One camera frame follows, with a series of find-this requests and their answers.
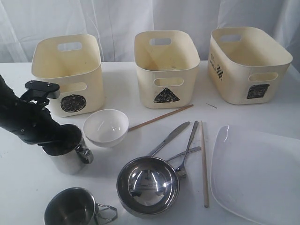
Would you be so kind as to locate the stainless steel spoon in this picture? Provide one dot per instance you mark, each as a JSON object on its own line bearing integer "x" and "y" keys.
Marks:
{"x": 181, "y": 170}

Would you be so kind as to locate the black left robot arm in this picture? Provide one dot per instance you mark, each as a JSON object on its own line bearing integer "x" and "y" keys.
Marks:
{"x": 5, "y": 93}

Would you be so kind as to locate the cream bin with square mark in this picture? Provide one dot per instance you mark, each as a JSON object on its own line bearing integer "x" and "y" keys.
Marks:
{"x": 246, "y": 64}

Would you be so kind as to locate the stainless steel bowl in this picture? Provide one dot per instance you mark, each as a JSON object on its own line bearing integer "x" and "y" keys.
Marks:
{"x": 147, "y": 186}

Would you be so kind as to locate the light wooden chopstick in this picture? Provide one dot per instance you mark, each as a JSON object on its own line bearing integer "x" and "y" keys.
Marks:
{"x": 204, "y": 168}

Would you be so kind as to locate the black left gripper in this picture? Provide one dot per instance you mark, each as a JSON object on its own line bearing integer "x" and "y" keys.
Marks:
{"x": 33, "y": 124}

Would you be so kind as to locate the white plastic bowl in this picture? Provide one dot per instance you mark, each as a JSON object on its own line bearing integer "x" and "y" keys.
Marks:
{"x": 106, "y": 128}

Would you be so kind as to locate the cream bin with triangle mark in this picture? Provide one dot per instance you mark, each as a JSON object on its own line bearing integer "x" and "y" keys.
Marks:
{"x": 167, "y": 64}

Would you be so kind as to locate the stainless steel table knife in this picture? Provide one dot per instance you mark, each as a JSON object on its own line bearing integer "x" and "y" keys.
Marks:
{"x": 170, "y": 137}

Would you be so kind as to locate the white square plate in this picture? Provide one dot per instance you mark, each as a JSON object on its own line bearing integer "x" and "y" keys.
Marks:
{"x": 256, "y": 175}

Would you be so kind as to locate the dark wooden chopstick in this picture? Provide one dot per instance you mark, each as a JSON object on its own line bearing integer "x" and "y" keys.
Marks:
{"x": 160, "y": 117}

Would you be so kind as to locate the white curtain backdrop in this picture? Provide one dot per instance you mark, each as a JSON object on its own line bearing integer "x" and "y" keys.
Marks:
{"x": 114, "y": 23}

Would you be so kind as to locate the cream bin with circle mark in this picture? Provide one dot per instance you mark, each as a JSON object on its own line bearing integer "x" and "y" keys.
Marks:
{"x": 74, "y": 63}

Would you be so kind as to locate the stainless steel fork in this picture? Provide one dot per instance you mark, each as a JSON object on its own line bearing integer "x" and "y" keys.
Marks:
{"x": 194, "y": 149}

